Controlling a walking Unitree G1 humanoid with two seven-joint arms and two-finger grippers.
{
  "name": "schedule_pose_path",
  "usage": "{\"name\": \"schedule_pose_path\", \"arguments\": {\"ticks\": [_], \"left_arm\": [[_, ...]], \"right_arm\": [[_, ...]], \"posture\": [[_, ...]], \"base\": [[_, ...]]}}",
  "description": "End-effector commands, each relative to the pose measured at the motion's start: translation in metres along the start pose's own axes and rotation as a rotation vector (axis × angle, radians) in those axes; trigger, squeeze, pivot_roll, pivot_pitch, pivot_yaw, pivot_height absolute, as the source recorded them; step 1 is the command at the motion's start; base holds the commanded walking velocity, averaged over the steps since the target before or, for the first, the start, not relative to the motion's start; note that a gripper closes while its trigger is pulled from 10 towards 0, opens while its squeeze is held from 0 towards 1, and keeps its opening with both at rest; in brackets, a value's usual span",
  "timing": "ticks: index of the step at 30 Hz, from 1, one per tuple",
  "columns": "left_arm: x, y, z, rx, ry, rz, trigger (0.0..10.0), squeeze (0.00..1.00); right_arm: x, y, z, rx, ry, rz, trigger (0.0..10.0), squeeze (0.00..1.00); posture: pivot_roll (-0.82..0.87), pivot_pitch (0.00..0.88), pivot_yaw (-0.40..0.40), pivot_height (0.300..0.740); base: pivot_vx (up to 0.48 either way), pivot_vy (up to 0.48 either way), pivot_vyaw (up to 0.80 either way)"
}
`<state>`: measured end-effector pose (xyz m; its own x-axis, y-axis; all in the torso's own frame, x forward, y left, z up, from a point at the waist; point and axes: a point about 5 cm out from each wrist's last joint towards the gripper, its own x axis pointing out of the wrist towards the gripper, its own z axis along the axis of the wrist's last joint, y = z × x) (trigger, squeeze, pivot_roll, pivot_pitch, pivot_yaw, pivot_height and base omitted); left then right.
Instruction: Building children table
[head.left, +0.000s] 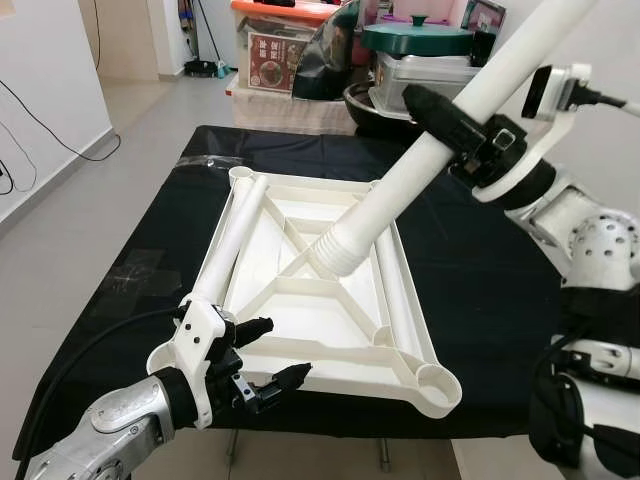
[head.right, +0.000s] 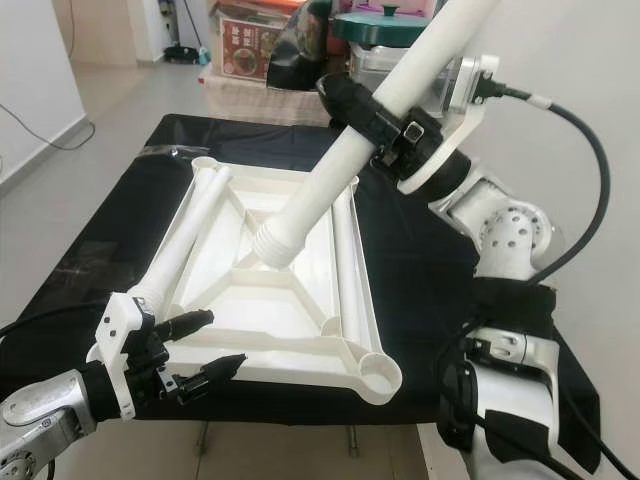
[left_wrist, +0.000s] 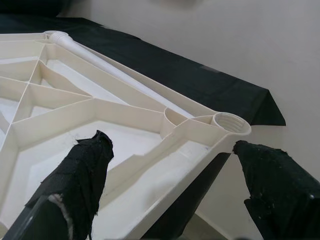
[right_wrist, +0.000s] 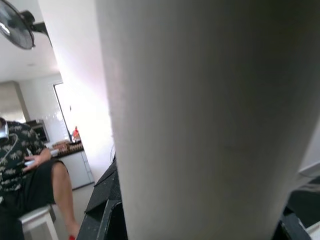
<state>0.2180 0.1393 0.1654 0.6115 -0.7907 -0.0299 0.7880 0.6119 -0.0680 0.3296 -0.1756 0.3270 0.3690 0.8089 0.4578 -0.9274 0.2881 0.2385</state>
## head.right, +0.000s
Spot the black wok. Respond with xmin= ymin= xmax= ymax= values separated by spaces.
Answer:
xmin=315 ymin=72 xmax=371 ymax=126

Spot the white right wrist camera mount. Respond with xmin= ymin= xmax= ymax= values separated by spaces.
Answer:
xmin=398 ymin=55 xmax=503 ymax=196

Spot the clear plastic container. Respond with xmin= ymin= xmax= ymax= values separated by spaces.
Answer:
xmin=345 ymin=42 xmax=451 ymax=101

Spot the thin wall cable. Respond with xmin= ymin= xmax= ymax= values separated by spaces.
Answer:
xmin=0 ymin=100 xmax=91 ymax=153

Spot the white plastic table top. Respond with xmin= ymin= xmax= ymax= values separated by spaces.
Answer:
xmin=85 ymin=155 xmax=403 ymax=406

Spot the beige cloth covered bench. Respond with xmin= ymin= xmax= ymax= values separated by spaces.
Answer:
xmin=202 ymin=75 xmax=321 ymax=126

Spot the black tablecloth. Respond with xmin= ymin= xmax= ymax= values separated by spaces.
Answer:
xmin=5 ymin=113 xmax=601 ymax=476

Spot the long handle mop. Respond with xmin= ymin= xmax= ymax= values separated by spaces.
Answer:
xmin=165 ymin=0 xmax=211 ymax=66

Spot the clear tape strip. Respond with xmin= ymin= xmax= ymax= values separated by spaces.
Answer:
xmin=145 ymin=145 xmax=206 ymax=161

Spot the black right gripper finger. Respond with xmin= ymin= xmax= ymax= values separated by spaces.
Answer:
xmin=318 ymin=74 xmax=396 ymax=136

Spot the orange lid storage box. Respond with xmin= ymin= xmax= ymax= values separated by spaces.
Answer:
xmin=208 ymin=0 xmax=306 ymax=81

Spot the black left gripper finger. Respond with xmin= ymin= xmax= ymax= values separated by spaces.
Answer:
xmin=165 ymin=310 xmax=214 ymax=339
xmin=186 ymin=352 xmax=248 ymax=401

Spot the black plastic bag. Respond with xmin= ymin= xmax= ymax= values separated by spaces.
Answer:
xmin=265 ymin=0 xmax=336 ymax=89

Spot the green pot lid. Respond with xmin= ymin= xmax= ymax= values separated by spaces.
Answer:
xmin=332 ymin=5 xmax=436 ymax=48

